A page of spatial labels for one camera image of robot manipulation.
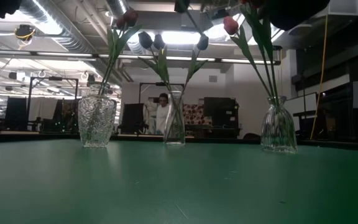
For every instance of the black cabinet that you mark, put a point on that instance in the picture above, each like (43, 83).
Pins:
(221, 113)

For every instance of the person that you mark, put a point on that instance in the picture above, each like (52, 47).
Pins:
(162, 115)

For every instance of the round cut-glass vase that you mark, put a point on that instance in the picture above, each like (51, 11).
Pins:
(96, 121)

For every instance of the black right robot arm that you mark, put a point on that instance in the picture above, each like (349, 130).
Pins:
(297, 12)

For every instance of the ribbed narrow-neck glass vase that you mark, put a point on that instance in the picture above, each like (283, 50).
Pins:
(279, 130)

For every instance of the slim flared glass vase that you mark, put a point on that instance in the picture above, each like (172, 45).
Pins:
(174, 124)

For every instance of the green table mat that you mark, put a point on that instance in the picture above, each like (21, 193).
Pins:
(179, 186)

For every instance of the floral pattern sofa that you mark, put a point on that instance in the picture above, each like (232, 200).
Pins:
(194, 114)

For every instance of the LED light bar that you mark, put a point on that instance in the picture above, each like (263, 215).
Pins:
(238, 61)
(64, 54)

